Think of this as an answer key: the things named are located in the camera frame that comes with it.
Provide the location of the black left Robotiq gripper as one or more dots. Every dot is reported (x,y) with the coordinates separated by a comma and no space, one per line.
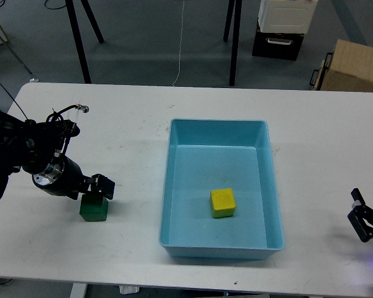
(65,178)

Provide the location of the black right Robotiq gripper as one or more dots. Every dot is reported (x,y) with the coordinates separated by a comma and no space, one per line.
(361,216)

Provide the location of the green wooden cube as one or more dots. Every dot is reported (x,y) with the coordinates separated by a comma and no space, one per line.
(94,208)

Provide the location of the yellow wooden cube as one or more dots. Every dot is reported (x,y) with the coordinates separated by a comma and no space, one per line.
(222,203)

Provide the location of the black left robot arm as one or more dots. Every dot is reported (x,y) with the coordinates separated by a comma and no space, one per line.
(39,149)

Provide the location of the black drawer box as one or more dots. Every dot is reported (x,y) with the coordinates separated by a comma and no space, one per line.
(277,45)

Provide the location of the white storage box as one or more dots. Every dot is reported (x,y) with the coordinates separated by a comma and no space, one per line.
(289,17)

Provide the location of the light blue plastic bin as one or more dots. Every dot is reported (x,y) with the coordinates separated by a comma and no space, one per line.
(204,155)

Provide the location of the light wooden cabinet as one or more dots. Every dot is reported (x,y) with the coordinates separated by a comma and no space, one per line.
(349,67)

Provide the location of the black table legs right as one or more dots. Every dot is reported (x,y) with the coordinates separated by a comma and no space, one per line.
(232,21)

